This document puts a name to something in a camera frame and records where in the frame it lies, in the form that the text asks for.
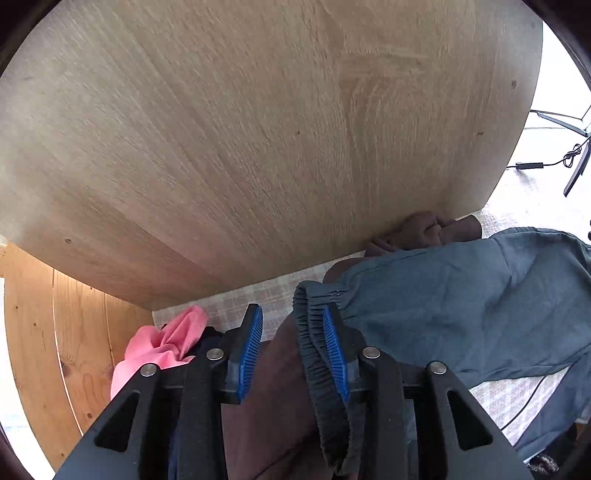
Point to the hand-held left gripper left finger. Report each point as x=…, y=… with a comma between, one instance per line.
x=249, y=350

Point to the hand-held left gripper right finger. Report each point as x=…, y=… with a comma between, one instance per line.
x=334, y=350

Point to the dark grey pants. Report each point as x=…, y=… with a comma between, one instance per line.
x=461, y=300

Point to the dark brown garment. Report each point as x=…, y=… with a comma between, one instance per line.
x=272, y=415

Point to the pink garment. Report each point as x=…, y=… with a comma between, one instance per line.
x=152, y=346

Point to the pine wood panel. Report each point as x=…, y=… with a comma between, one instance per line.
x=37, y=346

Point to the light wooden board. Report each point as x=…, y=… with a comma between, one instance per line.
x=231, y=138

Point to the person's speckled knit sweater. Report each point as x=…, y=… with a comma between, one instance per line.
x=545, y=463

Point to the black inline controller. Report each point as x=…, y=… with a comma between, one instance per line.
x=529, y=165

